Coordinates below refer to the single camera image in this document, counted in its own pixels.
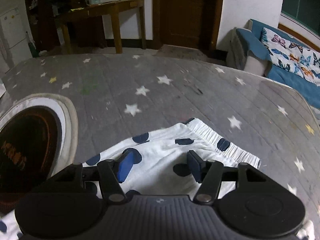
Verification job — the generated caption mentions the white polka dot garment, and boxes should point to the white polka dot garment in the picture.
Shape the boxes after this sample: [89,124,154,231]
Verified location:
[0,117,316,240]

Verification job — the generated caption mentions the round induction cooktop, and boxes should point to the round induction cooktop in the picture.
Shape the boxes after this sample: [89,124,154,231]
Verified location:
[1,93,79,215]

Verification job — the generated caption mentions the blue sofa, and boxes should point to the blue sofa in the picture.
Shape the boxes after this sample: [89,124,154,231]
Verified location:
[226,19,319,108]

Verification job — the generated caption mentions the butterfly print pillow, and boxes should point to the butterfly print pillow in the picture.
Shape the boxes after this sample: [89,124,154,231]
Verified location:
[260,27,319,86]

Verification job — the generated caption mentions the white refrigerator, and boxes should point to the white refrigerator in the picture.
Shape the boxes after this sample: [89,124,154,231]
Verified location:
[1,8,32,73]

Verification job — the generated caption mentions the brown wooden door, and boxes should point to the brown wooden door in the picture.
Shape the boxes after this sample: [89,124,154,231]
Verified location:
[152,0,223,52]

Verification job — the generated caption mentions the wooden side table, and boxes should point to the wooden side table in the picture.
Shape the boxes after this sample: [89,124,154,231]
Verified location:
[60,0,147,55]

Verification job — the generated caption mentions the dark wooden shelf cabinet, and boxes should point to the dark wooden shelf cabinet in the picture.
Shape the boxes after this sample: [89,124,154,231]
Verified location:
[23,0,106,55]

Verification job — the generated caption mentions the dark green window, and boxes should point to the dark green window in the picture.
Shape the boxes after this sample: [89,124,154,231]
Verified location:
[281,0,320,35]

